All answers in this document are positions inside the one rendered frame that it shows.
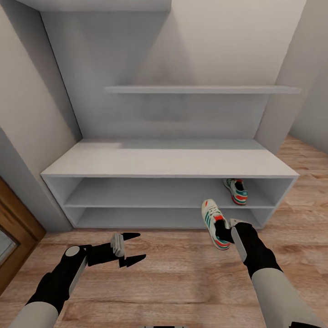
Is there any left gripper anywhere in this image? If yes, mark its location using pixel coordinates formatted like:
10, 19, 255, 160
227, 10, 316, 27
101, 233, 146, 268

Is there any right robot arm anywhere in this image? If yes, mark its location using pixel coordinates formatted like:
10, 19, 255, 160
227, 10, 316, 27
215, 218, 328, 328

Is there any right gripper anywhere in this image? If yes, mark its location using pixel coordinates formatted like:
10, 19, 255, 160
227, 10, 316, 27
215, 228, 235, 244

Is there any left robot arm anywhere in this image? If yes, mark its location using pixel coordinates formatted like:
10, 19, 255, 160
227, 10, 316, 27
8, 233, 146, 328

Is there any gym shoe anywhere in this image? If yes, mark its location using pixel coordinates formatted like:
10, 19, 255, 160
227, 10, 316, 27
223, 178, 248, 205
202, 198, 230, 250

